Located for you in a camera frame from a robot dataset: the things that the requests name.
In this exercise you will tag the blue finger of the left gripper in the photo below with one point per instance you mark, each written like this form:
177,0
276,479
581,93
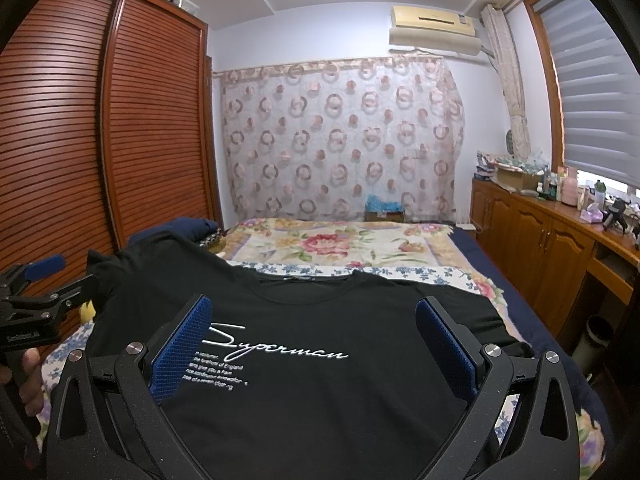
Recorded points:
44,268

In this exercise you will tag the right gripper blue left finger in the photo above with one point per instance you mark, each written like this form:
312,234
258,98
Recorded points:
174,345

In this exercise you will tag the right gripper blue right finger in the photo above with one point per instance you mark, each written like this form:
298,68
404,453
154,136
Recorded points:
452,346

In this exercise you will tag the black printed t-shirt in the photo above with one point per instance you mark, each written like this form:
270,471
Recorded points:
295,378

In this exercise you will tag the person's left hand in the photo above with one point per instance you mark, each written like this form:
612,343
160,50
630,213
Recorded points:
31,388

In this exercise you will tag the blue floral white cloth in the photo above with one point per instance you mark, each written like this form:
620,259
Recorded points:
470,281

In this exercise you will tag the navy bed sheet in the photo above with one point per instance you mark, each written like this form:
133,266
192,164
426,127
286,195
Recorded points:
523,323

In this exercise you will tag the wooden sideboard cabinet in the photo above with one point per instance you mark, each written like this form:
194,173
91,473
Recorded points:
566,269

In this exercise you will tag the navy folded blanket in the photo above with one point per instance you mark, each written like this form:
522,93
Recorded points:
197,230

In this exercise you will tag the pink floral bedspread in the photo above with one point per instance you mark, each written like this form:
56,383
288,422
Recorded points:
342,243

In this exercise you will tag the blue item on box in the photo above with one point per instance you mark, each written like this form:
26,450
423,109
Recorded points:
376,205

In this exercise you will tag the brown louvered wardrobe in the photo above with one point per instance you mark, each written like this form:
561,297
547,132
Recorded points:
106,128

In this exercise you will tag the cardboard box on sideboard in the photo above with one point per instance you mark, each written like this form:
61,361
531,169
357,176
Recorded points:
515,180

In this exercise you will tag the pink bottle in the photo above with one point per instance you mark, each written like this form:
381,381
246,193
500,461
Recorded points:
569,193

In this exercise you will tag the pink circle patterned curtain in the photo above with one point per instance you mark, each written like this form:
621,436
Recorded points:
318,140

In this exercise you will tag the beige side window curtain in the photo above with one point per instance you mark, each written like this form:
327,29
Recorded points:
502,44

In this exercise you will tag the white wall air conditioner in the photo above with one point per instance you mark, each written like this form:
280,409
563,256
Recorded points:
426,28

